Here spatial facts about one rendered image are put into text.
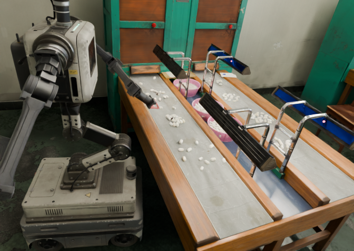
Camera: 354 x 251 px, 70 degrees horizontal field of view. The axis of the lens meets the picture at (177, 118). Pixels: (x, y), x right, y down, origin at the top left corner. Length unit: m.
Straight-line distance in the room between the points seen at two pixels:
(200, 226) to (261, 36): 3.27
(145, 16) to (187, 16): 0.42
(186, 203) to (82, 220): 0.75
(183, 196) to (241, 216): 0.30
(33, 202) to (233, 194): 1.16
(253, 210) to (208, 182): 0.27
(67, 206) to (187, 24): 1.88
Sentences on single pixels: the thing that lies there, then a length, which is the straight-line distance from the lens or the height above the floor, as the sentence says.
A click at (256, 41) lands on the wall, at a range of 4.05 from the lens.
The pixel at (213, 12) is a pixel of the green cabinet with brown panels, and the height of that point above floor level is 1.36.
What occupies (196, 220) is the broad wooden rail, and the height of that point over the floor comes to 0.76.
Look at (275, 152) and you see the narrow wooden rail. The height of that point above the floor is 0.76.
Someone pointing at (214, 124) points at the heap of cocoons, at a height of 0.74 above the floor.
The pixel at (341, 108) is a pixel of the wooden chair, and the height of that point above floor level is 0.46.
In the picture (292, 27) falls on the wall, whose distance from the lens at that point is 4.38.
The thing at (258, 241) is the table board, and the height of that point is 0.64.
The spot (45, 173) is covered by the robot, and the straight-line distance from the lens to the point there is 1.94.
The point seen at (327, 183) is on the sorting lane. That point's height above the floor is 0.74.
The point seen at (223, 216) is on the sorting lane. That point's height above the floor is 0.74.
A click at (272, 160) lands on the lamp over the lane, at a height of 1.10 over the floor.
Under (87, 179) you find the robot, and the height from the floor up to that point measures 0.53.
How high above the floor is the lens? 1.76
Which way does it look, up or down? 32 degrees down
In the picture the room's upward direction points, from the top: 7 degrees clockwise
